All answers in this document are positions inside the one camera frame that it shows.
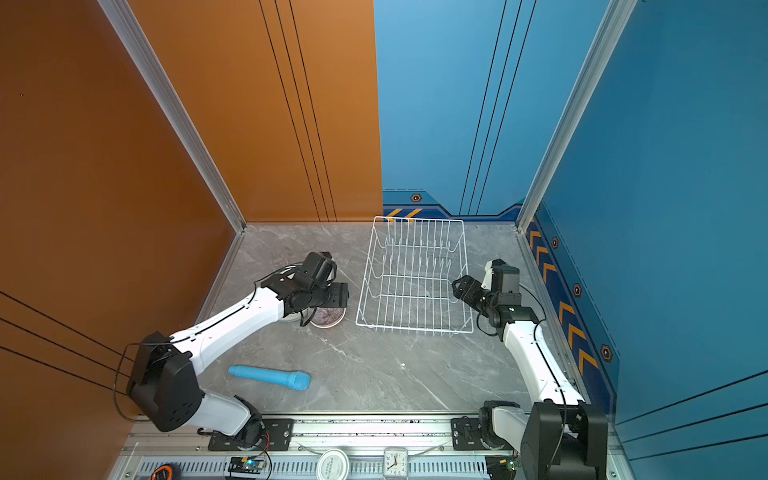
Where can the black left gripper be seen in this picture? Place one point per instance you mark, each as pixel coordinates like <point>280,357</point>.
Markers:
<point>340,293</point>

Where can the aluminium corner post right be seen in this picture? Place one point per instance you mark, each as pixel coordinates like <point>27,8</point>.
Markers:
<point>609,32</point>

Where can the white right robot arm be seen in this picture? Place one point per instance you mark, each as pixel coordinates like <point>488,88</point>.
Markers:
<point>562,436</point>

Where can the aluminium corner post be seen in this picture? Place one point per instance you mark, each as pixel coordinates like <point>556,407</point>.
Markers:
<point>609,32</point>
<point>129,31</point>

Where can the small circuit board right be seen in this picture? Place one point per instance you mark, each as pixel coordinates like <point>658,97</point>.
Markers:
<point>501,468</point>

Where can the aluminium corner post left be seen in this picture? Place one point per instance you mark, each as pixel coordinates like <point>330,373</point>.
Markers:
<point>129,31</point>

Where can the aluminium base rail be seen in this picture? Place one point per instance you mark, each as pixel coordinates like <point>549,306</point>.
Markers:
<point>440,446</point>

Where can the small white alarm clock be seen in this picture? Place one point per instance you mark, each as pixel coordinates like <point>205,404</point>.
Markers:
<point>395,464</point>

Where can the white wire dish rack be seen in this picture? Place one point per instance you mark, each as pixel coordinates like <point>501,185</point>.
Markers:
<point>407,283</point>

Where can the white round container lid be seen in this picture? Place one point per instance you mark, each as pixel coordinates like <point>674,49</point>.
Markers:
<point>333,464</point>

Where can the orange black tape measure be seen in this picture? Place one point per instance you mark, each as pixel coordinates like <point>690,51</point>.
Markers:
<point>166,472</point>

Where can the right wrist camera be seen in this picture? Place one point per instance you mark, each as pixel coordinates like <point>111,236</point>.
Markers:
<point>501,277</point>

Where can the green circuit board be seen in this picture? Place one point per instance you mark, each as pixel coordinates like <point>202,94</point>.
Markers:
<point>247,467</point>

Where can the blue toy microphone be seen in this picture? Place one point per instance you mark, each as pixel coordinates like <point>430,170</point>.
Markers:
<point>296,380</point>

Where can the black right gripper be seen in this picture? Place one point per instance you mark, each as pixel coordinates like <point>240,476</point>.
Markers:
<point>470,295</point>

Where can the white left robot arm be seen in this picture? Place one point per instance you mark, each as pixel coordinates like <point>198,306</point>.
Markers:
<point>164,384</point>

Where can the striped ceramic bowl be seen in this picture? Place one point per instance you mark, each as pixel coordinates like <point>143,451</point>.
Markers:
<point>326,318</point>

